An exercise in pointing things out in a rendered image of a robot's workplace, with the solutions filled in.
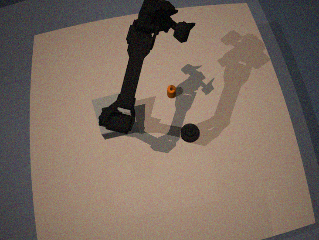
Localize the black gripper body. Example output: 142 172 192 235
155 17 191 43

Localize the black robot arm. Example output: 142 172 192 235
98 0 175 134

